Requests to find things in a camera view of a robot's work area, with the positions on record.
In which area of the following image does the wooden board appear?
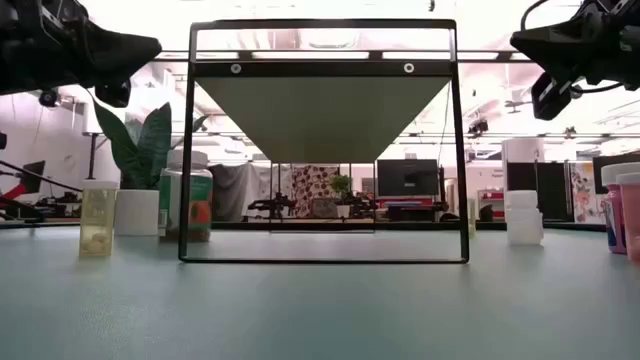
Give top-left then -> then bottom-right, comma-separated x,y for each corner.
178,18 -> 470,265

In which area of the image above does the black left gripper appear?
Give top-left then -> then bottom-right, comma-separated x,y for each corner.
0,0 -> 163,109

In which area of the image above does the pink pill vial white cap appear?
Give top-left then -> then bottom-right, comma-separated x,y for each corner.
615,172 -> 640,265

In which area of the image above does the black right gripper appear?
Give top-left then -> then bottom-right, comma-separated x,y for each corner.
509,0 -> 640,121

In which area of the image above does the white plastic medicine bottle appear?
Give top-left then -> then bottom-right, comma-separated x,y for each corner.
504,189 -> 545,246

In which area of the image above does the grey hanging cloth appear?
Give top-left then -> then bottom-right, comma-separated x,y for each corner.
212,163 -> 274,223

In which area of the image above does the black cabinet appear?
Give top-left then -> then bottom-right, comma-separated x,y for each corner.
506,161 -> 571,223

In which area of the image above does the small black monitor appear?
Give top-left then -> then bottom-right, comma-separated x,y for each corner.
19,160 -> 46,195

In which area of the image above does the black aluminium table frame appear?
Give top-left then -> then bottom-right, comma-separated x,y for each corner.
0,219 -> 640,234

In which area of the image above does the small green background plant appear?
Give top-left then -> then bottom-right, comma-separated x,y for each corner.
329,174 -> 354,220

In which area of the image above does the green table mat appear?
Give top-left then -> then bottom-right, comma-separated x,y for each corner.
0,227 -> 640,360

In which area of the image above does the large gummy bottle white cap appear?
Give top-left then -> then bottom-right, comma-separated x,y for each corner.
158,149 -> 215,244

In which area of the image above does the floral patterned cloth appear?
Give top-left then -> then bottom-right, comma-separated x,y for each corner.
569,161 -> 601,224

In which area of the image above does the pink medicine bottle white cap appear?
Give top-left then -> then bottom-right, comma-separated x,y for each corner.
601,162 -> 640,255

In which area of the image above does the black background monitor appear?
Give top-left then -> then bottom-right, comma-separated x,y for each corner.
376,158 -> 440,197

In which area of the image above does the white round column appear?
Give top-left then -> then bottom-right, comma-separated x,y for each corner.
501,137 -> 546,164

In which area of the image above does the brown spotted cloth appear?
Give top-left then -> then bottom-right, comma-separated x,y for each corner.
291,164 -> 341,219

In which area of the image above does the snake plant in white pot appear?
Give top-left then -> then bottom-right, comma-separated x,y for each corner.
92,102 -> 211,237

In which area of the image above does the black overhead light bar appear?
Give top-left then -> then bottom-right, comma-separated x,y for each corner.
154,48 -> 531,63

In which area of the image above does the black wide monitor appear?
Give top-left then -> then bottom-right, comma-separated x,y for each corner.
592,154 -> 640,195

